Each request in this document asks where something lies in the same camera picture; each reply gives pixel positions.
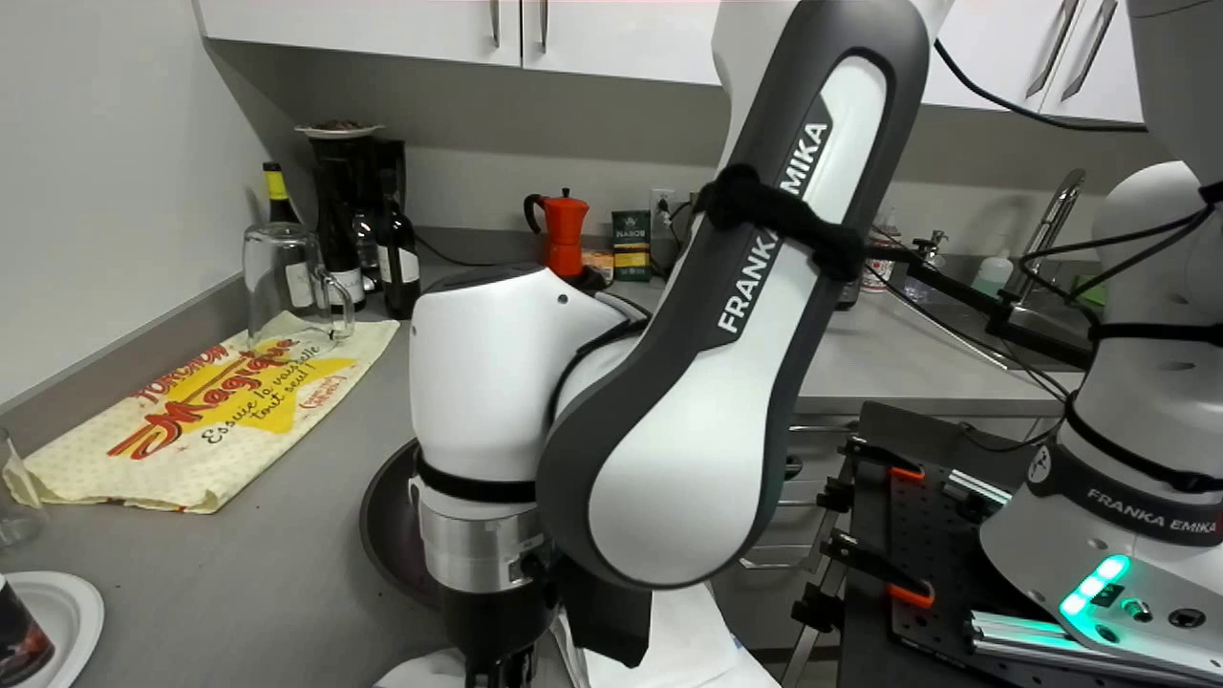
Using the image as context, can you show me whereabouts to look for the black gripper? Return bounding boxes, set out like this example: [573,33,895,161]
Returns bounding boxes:
[436,586,556,670]

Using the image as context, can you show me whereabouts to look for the white towel with blue stripes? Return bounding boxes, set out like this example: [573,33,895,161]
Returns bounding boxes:
[369,580,782,688]

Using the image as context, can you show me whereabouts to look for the beige printed tea towel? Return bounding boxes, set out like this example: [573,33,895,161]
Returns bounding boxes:
[2,311,401,520]

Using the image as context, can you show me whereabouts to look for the dark wine bottle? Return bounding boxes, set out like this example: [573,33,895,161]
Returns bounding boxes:
[378,201,428,325]

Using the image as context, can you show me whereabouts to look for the small glass bottle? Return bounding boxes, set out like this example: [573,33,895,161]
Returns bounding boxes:
[349,210,385,303]

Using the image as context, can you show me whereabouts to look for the red moka pot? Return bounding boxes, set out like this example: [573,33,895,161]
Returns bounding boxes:
[521,183,594,284]

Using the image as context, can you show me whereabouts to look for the green and yellow box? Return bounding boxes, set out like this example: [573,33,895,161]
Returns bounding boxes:
[608,208,657,285]

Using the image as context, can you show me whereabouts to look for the white plate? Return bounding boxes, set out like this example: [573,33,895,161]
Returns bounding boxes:
[0,571,109,688]

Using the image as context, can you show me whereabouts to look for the black mounting board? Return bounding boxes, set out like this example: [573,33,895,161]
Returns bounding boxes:
[834,399,1063,688]

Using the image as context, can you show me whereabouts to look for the black coffee machine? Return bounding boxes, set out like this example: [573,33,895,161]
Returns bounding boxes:
[289,117,413,304]

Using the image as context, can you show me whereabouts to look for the dark item on plate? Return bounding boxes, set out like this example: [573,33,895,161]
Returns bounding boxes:
[0,580,57,688]

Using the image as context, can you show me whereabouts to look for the wine bottle with yellow cap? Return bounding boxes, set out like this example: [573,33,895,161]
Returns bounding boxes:
[254,161,318,317]

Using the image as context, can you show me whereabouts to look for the pale green soap bottle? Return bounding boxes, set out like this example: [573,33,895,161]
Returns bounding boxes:
[970,247,1021,303]

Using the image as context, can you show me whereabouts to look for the white upper cabinets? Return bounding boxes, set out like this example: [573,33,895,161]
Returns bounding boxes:
[189,0,1151,130]

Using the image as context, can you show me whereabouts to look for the chrome kitchen faucet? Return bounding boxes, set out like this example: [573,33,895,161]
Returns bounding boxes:
[1011,167,1090,304]

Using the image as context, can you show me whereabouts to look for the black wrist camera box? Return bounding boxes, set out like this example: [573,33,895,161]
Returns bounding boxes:
[545,557,657,673]

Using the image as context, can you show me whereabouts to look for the black clamp with orange handle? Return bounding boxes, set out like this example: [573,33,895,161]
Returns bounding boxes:
[835,433,932,498]
[819,533,945,617]

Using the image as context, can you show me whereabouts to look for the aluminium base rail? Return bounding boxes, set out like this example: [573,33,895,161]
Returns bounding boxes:
[965,604,1223,685]

